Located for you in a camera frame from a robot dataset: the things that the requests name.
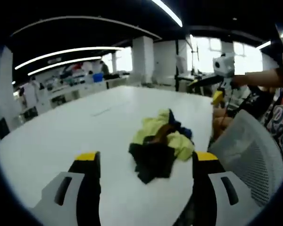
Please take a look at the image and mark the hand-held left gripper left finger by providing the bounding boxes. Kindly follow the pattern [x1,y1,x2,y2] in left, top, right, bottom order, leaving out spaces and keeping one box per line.
[32,151,102,226]

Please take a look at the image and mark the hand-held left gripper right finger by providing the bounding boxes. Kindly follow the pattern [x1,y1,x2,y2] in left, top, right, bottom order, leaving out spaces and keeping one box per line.
[192,151,263,226]

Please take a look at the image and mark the yellow blue black garment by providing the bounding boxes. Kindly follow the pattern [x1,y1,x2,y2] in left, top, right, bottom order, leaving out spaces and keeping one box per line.
[128,108,195,185]

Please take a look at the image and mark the black metal stand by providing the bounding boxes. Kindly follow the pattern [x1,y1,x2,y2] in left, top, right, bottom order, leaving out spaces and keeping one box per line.
[175,39,203,95]

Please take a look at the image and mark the white mesh office chair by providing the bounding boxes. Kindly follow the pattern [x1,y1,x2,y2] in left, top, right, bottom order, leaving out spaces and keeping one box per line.
[207,109,283,208]

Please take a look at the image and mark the person operator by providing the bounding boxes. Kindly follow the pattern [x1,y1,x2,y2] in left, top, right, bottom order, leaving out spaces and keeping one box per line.
[261,68,283,165]

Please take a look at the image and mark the white square pillar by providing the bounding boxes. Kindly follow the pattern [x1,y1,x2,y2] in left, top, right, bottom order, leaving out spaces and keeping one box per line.
[0,47,15,142]
[132,36,154,84]

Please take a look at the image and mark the straight ceiling light strip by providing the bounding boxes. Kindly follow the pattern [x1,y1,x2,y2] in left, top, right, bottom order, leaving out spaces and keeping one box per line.
[150,0,183,26]

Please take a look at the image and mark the black cabinet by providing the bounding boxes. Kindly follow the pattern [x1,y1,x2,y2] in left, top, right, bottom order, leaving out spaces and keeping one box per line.
[0,117,10,139]

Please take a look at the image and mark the dark cloth pile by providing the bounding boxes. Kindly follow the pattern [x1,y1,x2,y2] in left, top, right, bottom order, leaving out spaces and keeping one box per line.
[103,73,130,80]

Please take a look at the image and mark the white counter cabinets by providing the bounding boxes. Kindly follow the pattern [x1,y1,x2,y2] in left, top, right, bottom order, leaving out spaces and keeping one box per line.
[36,76,132,110]

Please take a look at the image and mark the shorter curved ceiling light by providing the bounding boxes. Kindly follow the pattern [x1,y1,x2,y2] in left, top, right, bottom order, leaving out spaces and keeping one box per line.
[27,56,102,76]

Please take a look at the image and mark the long curved ceiling light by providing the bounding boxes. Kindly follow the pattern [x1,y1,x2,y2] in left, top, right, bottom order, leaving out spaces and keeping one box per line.
[14,46,125,71]

